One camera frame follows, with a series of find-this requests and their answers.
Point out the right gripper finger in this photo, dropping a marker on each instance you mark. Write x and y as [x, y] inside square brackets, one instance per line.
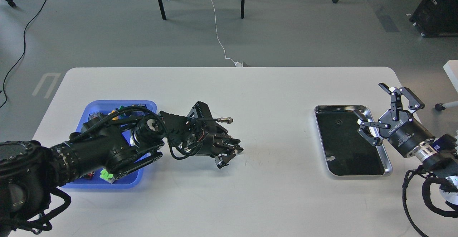
[364, 130]
[396, 106]

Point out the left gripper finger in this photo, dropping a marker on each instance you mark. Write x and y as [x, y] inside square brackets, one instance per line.
[223, 159]
[225, 144]

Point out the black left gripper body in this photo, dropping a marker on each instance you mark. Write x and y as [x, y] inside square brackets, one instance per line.
[206, 142]

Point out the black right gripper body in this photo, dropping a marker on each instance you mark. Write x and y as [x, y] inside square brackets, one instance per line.
[405, 134]

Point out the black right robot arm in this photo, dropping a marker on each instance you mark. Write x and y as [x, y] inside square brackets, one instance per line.
[439, 170]

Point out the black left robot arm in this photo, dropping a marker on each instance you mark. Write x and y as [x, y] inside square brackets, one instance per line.
[121, 142]

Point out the green plastic part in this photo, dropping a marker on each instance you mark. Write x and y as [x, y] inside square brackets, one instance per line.
[104, 175]

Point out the red button part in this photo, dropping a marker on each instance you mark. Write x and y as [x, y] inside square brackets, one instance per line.
[89, 176]

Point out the silver cylindrical connector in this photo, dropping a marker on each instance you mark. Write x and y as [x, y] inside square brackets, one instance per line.
[227, 120]

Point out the silver metal tray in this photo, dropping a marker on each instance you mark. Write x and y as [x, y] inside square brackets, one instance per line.
[346, 153]

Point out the white rolling chair leg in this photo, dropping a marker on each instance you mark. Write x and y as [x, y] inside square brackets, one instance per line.
[451, 69]

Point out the black equipment case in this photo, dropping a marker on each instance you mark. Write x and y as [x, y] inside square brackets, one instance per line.
[436, 18]

